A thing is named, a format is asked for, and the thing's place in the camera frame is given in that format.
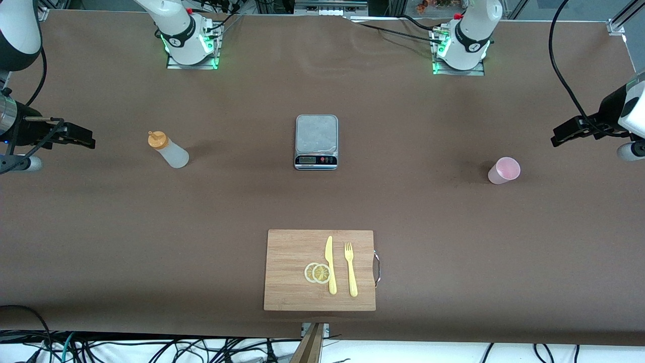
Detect pink plastic cup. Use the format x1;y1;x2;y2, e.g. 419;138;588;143
487;156;521;185

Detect translucent squeeze bottle orange cap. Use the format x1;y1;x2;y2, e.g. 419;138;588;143
148;130;190;169

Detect silver digital kitchen scale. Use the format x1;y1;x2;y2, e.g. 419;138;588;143
294;114;339;171

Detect brown table cover sheet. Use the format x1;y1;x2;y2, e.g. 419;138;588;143
0;9;645;347

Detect yellow plastic fork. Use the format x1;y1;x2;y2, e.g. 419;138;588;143
344;242;359;297

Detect yellow plastic knife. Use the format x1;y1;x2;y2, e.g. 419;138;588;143
325;235;338;295

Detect white power strip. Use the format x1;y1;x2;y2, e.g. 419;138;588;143
295;0;369;17

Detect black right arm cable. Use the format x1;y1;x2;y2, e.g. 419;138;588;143
0;45;66;174

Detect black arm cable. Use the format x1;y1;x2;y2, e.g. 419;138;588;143
0;45;66;174
548;0;630;139

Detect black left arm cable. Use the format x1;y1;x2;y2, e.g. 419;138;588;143
548;0;630;139

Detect aluminium frame profile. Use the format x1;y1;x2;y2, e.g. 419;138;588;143
607;0;645;36

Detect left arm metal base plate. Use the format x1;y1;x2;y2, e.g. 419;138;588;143
432;30;485;76

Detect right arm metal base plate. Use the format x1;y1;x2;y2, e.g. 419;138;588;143
166;23;221;70

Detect black looping cable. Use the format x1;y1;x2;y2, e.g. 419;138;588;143
0;305;52;363

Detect black cable on table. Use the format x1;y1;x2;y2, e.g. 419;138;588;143
349;14;446;45

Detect teal cable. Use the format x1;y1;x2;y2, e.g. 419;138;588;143
60;332;77;363

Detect wooden post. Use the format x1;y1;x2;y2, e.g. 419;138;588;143
290;323;326;363

